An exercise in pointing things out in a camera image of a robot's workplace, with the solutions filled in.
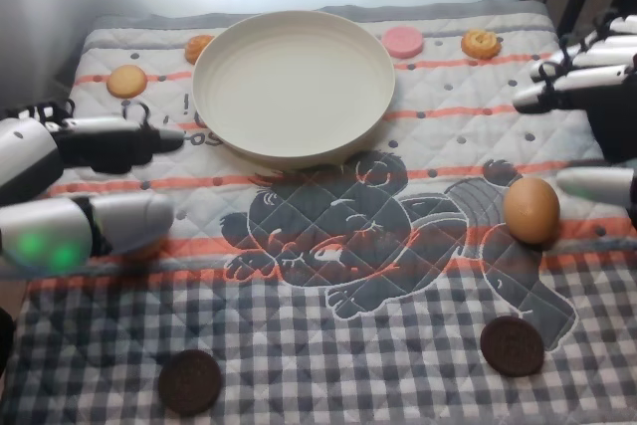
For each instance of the yellow swirl butter cookie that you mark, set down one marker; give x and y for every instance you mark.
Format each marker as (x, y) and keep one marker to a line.
(480, 43)

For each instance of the orange flower-shaped cookie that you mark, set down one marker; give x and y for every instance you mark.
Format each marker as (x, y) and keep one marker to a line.
(197, 49)

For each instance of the grey quilt with bear print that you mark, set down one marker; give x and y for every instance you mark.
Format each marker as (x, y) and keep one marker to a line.
(318, 295)

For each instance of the pink round cookie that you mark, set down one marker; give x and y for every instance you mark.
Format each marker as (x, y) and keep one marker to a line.
(402, 42)

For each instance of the cream round plate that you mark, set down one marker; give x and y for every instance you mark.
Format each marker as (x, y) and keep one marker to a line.
(293, 91)

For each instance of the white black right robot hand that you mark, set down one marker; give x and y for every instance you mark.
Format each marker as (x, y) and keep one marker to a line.
(597, 71)

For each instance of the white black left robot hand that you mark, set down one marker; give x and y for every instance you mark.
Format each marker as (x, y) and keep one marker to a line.
(30, 146)

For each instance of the dark chocolate sandwich cookie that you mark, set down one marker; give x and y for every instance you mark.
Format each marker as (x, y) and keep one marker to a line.
(189, 382)
(512, 346)

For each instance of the round plain yellow biscuit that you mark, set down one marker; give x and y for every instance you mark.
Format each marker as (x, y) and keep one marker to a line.
(127, 81)

